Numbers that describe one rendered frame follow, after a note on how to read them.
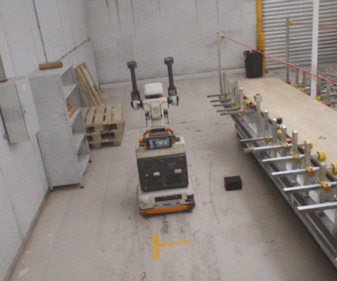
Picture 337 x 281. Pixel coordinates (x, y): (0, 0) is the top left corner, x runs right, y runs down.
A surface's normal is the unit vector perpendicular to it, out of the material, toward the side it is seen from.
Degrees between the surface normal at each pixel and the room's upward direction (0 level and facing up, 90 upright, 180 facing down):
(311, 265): 0
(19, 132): 90
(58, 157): 90
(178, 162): 90
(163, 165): 90
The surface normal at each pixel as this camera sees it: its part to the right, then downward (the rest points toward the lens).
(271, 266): -0.10, -0.93
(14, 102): 0.07, 0.35
